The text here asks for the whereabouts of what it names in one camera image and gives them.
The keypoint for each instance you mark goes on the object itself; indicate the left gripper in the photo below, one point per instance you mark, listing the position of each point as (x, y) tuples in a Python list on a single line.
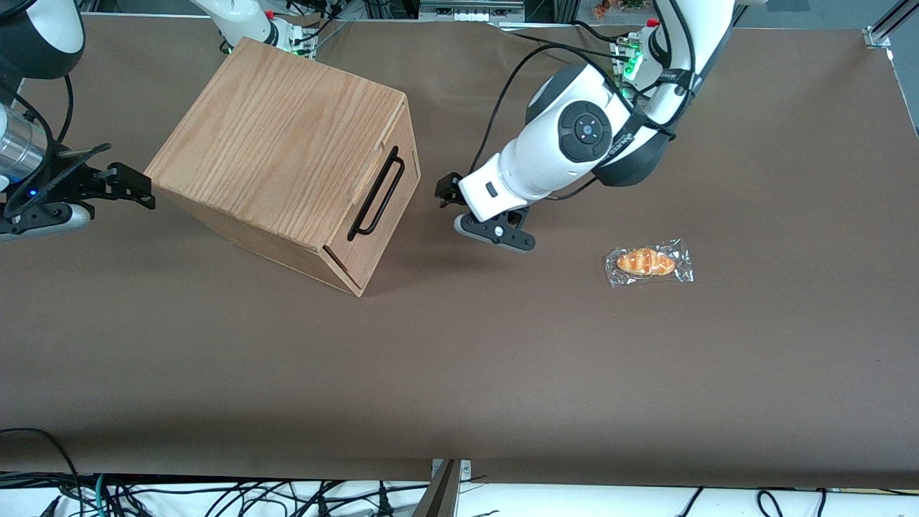
[(448, 190)]

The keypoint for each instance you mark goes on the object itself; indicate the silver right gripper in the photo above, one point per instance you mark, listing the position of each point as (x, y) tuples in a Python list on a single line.
[(63, 179)]

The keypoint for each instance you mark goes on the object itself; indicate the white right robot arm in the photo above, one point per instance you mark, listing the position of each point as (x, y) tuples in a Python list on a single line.
[(54, 32)]

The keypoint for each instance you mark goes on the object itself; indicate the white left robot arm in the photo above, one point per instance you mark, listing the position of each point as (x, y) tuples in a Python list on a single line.
[(567, 86)]

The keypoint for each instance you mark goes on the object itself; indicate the oak wooden drawer cabinet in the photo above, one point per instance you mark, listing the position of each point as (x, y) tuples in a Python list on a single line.
[(273, 143)]

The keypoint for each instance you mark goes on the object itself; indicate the table cover sheet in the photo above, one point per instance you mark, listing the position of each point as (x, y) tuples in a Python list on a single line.
[(502, 359)]

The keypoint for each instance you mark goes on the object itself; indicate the silver metal rack panel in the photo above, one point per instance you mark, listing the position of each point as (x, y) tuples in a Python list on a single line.
[(470, 10)]

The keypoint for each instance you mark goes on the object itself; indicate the bread roll in clear wrapper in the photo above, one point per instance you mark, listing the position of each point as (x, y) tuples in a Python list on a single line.
[(646, 262)]

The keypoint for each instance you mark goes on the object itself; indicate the small orange object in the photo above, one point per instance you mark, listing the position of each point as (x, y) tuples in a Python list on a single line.
[(602, 10)]

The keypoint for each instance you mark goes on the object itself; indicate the aluminium profile bar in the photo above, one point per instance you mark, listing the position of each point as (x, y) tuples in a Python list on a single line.
[(879, 36)]

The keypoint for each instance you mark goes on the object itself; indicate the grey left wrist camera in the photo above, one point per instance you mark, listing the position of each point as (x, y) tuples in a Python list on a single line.
[(495, 230)]

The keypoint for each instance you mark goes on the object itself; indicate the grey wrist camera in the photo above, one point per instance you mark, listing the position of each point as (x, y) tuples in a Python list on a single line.
[(495, 230), (50, 219)]

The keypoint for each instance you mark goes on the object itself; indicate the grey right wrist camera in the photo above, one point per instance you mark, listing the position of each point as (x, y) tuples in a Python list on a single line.
[(50, 219)]

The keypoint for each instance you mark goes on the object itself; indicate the silver bracket plate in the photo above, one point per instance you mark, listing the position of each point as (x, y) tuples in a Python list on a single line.
[(465, 470)]

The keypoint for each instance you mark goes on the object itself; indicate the dark metal mount post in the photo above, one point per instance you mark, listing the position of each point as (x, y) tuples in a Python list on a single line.
[(439, 499)]

